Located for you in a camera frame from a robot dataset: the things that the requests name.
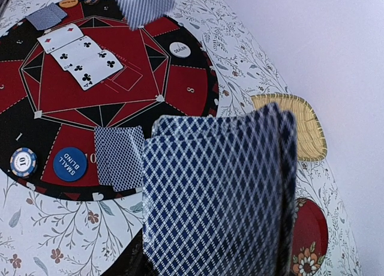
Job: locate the blue checkered card deck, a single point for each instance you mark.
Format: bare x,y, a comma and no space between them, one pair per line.
219,194

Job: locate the blue white ten chip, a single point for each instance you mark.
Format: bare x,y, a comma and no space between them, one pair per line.
23,162

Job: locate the face-up four clubs card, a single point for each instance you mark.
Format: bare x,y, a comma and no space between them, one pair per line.
95,69

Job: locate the orange dealer button chip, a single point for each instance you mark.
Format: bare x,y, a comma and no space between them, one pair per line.
68,3

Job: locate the dealt blue cards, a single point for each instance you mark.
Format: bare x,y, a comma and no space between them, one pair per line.
119,157
46,17

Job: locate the round red black poker mat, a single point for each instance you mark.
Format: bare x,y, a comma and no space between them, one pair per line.
44,109

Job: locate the woven bamboo basket tray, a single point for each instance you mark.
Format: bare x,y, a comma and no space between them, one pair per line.
311,139

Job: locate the blue small blind chip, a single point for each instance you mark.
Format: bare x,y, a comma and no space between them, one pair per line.
70,164

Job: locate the face-up diamonds card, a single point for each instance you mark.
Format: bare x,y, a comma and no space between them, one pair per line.
60,37

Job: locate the white dealer button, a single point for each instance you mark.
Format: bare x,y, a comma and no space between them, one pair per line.
179,49

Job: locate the blurred blue card being passed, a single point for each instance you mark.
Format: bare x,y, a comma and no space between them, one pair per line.
139,13

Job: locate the red floral round plate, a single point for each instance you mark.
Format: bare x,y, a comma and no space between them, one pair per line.
310,238

